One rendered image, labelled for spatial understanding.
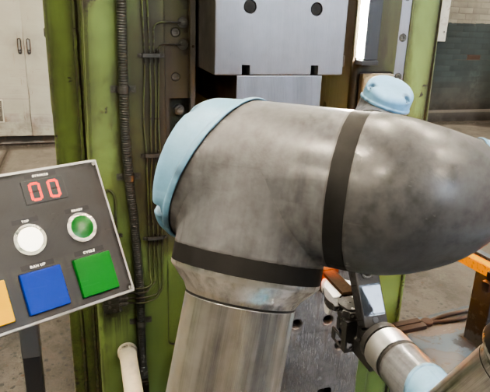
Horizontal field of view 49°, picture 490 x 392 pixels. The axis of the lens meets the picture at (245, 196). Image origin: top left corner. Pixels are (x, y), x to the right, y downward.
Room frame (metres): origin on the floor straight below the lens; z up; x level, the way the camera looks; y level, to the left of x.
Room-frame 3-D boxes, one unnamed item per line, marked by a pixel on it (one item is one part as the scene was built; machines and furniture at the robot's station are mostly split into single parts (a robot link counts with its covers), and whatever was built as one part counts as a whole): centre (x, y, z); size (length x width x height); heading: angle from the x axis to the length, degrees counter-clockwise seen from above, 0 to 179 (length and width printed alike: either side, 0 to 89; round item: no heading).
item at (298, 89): (1.40, -0.01, 1.32); 0.42 x 0.20 x 0.10; 17
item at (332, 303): (0.86, -0.18, 1.00); 0.09 x 0.05 x 0.02; 20
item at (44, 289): (0.86, 0.36, 1.01); 0.07 x 0.05 x 0.07; 132
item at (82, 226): (0.96, 0.31, 1.09); 0.05 x 0.03 x 0.04; 107
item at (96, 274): (0.93, 0.28, 1.01); 0.07 x 0.05 x 0.07; 132
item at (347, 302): (0.81, -0.22, 0.98); 0.12 x 0.08 x 0.09; 17
